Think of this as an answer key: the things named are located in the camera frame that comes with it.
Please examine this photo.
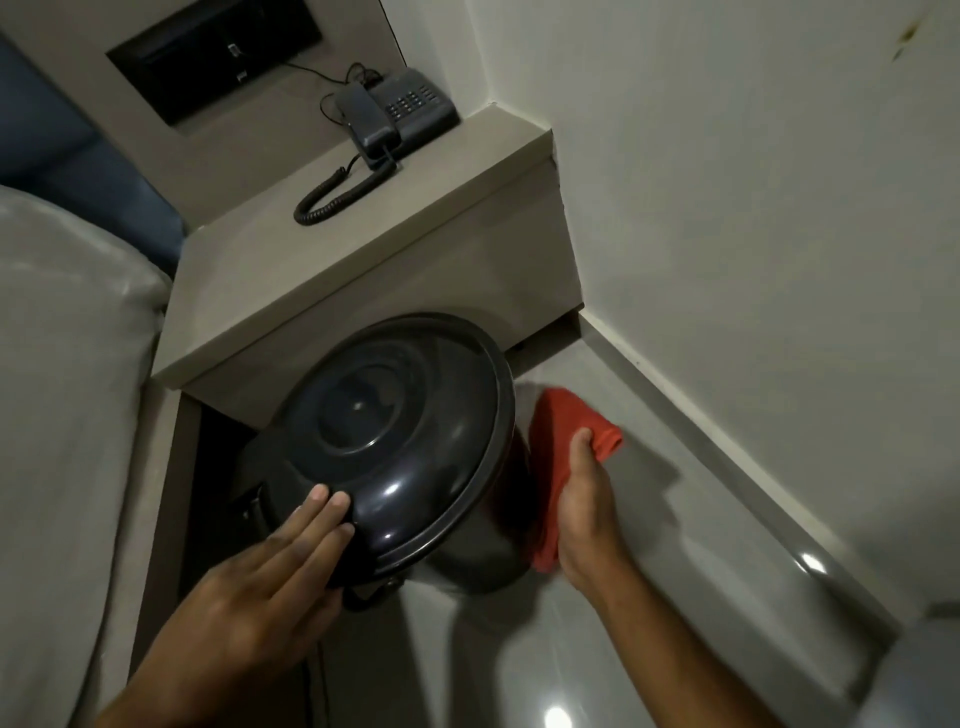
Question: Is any black telephone base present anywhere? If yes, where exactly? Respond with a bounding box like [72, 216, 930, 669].
[333, 67, 462, 163]

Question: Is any black telephone handset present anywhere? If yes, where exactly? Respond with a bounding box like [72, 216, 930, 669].
[334, 82, 401, 171]

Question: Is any person's right hand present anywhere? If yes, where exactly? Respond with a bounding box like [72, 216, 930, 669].
[555, 426, 633, 595]

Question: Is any beige bed frame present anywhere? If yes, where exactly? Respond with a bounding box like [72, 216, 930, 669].
[126, 381, 205, 680]

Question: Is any black wall switch panel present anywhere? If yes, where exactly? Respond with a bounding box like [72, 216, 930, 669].
[105, 0, 324, 129]

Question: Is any red cloth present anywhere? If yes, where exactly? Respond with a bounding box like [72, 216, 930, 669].
[523, 387, 625, 576]

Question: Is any person's left hand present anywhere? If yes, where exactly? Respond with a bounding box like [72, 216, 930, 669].
[147, 483, 357, 712]

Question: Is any thin black cable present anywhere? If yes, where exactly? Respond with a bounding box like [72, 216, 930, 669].
[280, 61, 385, 127]

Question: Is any black coiled telephone cord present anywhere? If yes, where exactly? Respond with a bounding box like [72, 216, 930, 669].
[293, 146, 399, 227]

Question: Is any blue headboard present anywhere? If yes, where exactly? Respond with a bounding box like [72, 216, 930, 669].
[0, 31, 188, 276]

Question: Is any person's right forearm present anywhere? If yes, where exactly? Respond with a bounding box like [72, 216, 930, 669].
[571, 553, 774, 728]

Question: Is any black lidded trash bin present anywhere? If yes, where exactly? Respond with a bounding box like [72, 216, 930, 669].
[237, 312, 538, 614]

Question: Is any grey bedside table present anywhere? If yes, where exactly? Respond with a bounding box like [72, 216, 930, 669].
[150, 103, 587, 430]

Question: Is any white bed mattress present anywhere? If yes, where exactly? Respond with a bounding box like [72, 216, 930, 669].
[0, 183, 174, 728]

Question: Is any grey baseboard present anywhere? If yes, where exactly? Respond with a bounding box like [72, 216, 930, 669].
[576, 310, 925, 627]

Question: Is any grey rounded object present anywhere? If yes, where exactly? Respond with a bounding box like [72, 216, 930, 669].
[853, 598, 960, 728]

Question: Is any person's left forearm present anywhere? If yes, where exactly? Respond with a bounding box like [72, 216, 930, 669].
[88, 646, 252, 728]

